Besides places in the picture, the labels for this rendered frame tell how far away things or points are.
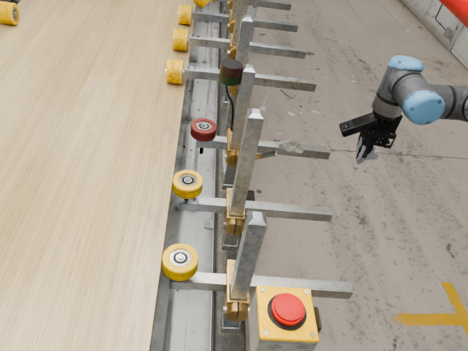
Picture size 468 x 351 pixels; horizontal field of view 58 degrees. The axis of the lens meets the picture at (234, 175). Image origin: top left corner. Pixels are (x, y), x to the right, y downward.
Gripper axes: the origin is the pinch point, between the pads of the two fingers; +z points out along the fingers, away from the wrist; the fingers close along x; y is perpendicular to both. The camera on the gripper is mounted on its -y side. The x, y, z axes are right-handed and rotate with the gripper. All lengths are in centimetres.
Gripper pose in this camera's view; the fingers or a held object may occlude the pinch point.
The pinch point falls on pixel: (356, 159)
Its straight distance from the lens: 145.9
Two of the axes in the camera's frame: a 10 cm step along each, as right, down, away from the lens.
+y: 9.9, 0.8, 1.1
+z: -1.3, 7.3, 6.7
